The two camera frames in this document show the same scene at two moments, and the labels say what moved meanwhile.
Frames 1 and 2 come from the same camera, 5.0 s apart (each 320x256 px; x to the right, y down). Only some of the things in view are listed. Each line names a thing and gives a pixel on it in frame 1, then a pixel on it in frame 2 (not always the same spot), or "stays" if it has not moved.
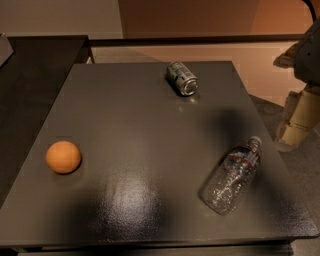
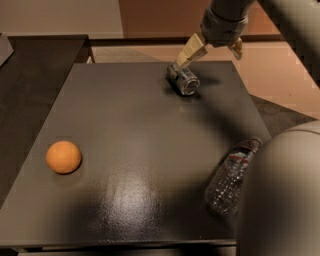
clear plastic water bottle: (230, 179) stays
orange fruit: (63, 157) stays
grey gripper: (308, 61) → (222, 30)
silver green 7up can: (181, 79) stays
